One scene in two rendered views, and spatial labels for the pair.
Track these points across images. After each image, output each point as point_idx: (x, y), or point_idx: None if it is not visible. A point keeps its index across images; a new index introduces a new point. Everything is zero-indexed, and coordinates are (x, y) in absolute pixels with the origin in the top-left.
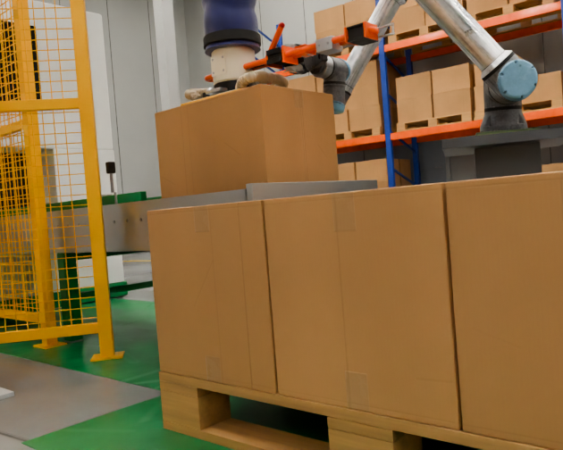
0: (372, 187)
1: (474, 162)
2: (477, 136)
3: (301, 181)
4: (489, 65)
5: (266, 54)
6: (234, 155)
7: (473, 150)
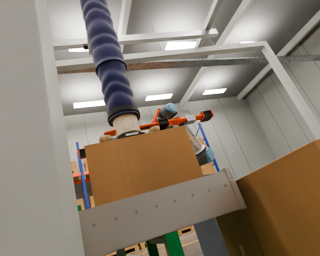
0: None
1: None
2: (206, 174)
3: None
4: (200, 148)
5: (159, 120)
6: (173, 165)
7: None
